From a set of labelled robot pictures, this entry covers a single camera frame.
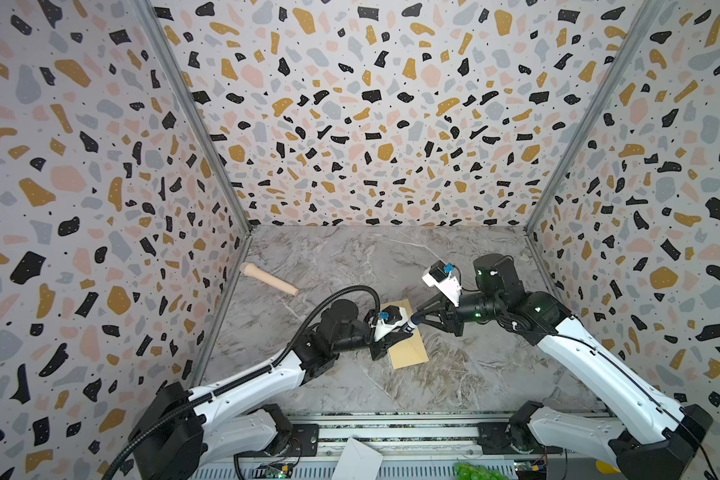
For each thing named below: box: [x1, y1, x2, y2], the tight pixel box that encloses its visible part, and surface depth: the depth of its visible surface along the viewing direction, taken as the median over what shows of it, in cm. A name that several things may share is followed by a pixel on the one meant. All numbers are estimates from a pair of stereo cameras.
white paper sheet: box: [331, 437, 384, 480], surface depth 69 cm
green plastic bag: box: [454, 462, 512, 480], surface depth 68 cm
